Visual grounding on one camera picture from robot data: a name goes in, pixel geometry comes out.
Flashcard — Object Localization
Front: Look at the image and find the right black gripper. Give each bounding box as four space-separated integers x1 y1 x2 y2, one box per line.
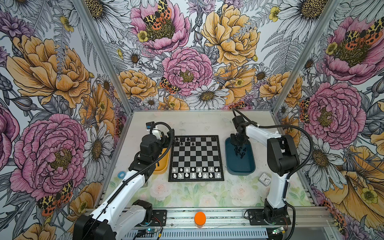
231 132 249 146

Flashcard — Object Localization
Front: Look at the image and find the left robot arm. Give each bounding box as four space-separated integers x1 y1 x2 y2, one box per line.
73 122 175 240

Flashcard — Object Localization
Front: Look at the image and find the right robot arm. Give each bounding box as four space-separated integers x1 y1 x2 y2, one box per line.
225 115 300 224

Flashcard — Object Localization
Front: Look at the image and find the yellow plastic tray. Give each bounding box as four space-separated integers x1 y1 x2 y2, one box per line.
153 136 171 175

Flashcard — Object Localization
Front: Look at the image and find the teal plastic tray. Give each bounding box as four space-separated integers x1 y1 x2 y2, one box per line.
225 138 256 176

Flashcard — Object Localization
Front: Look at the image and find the black white chessboard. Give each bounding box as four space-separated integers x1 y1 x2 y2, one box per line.
169 135 225 183

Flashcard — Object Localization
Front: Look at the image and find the small white square clock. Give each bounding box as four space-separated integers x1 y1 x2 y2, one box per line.
259 173 272 187

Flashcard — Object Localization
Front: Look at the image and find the orange round button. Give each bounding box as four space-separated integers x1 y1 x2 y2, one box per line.
194 212 207 228

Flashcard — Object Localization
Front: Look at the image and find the left black corrugated cable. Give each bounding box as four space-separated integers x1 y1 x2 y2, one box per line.
80 121 175 235

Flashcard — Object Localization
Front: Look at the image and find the black corrugated cable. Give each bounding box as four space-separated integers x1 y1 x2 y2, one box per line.
80 121 175 235
232 108 315 240

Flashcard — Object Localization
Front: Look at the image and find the right black corrugated cable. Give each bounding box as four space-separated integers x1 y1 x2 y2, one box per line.
232 108 315 240

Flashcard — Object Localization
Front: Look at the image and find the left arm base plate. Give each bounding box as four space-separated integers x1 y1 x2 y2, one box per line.
149 209 168 227

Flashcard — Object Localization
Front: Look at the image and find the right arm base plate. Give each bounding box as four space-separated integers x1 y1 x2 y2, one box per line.
243 209 292 226

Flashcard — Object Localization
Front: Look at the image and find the white vented cable duct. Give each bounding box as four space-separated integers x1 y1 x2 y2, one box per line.
123 228 269 240

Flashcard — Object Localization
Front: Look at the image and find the aluminium front rail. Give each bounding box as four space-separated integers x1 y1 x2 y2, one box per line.
78 206 335 230

